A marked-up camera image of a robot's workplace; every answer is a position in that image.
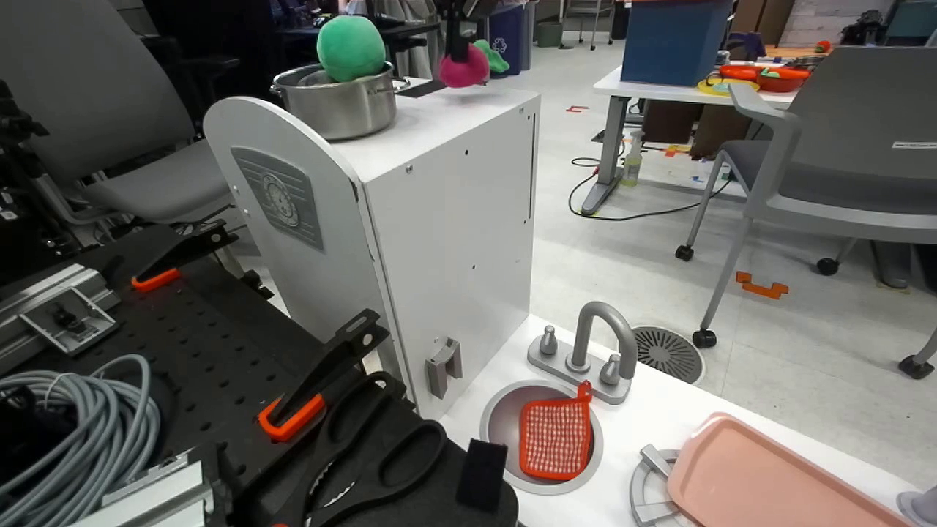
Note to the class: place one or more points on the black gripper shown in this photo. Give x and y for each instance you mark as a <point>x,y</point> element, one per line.
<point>458,12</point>

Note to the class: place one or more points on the pink tulip plush toy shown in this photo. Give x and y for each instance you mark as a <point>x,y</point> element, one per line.
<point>463,72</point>

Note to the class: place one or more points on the green round plush toy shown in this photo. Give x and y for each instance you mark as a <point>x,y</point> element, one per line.
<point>352,49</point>

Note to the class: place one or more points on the silver metal pot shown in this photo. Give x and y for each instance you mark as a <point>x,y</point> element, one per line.
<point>338,113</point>

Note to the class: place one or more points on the white toy kitchen set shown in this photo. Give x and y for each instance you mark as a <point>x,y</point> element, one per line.
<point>444,223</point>

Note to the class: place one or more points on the grey toy faucet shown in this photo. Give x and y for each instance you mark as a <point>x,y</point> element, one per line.
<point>591,333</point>

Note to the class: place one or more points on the orange mesh pot holder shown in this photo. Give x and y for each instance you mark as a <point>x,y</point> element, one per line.
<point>554,440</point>

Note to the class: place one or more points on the blue recycling bin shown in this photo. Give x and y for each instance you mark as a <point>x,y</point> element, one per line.
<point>515,30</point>

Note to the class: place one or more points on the black stove plate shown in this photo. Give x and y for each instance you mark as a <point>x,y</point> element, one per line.
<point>421,85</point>

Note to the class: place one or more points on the white work table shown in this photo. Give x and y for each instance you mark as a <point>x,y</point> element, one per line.
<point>625,91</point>

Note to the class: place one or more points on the clear spray bottle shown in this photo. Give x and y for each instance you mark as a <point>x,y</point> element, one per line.
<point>633,160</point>

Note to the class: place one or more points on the blue storage bin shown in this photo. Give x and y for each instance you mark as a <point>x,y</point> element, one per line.
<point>674,46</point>

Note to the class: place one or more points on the brown cardboard boxes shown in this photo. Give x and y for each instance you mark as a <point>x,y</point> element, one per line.
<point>720,134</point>

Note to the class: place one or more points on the orange items on table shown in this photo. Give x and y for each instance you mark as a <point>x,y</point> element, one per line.
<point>765,78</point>

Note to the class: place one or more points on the grey padded chair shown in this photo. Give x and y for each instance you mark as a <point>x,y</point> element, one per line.
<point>119,107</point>

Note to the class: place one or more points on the grey round floor drain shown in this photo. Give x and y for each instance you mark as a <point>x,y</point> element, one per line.
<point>674,352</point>

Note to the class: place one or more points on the orange plastic piece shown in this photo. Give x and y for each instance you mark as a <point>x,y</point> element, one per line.
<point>762,287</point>

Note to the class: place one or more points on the black perforated breadboard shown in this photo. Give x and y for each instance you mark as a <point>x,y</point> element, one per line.
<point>206,352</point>

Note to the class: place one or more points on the grey office chair on castors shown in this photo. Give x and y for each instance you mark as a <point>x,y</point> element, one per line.
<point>860,148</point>

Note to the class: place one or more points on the grey round burner grate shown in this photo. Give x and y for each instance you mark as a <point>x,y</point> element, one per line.
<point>645,494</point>

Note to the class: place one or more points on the pink plastic tray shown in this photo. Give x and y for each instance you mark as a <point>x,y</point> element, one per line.
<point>762,484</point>

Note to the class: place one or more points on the black camera stand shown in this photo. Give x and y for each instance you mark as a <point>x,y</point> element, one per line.
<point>20,186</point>

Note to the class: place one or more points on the silver aluminium rail bracket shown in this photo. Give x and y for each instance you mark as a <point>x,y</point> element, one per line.
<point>64,317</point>

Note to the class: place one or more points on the silver metal frame piece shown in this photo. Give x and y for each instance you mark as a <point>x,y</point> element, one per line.
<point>157,494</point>

